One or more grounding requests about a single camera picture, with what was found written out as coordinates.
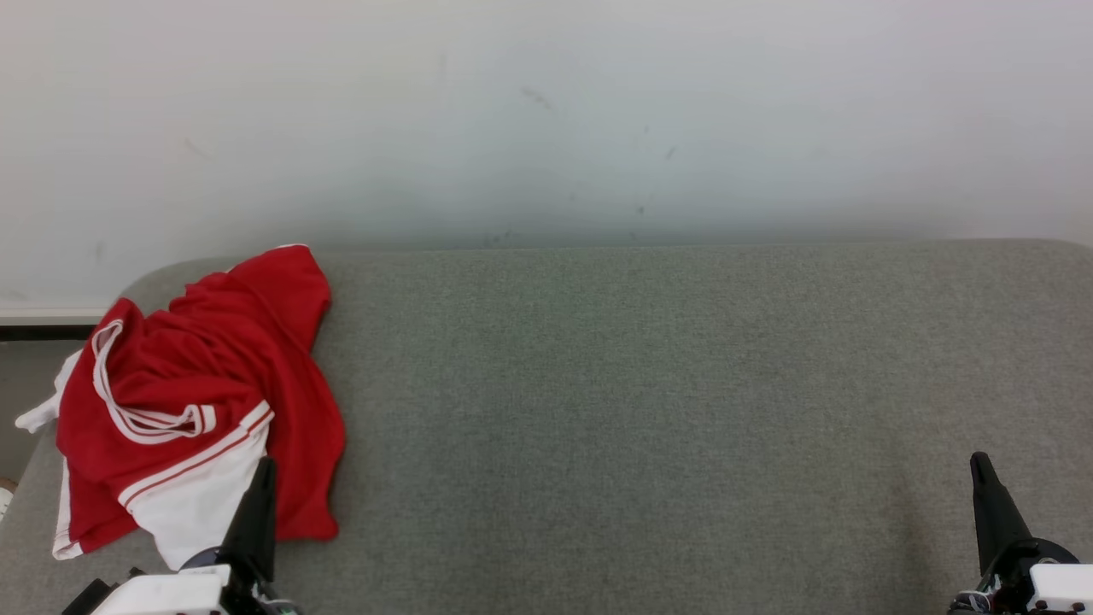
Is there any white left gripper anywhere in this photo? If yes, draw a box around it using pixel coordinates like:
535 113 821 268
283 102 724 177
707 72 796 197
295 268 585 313
90 457 301 615

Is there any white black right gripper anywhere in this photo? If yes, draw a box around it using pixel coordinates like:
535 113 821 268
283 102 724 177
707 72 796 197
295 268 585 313
948 453 1093 615

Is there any red white baseball jersey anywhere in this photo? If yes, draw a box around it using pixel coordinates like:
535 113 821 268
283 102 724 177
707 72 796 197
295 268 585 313
15 297 276 571

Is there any red shorts white trim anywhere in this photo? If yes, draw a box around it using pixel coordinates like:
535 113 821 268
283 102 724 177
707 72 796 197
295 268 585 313
171 244 347 542

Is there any grey fabric sofa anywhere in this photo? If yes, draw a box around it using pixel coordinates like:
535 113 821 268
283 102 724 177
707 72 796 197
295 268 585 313
0 239 1093 615

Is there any white wall baseboard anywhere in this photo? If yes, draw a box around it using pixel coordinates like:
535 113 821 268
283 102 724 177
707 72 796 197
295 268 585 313
0 306 114 327

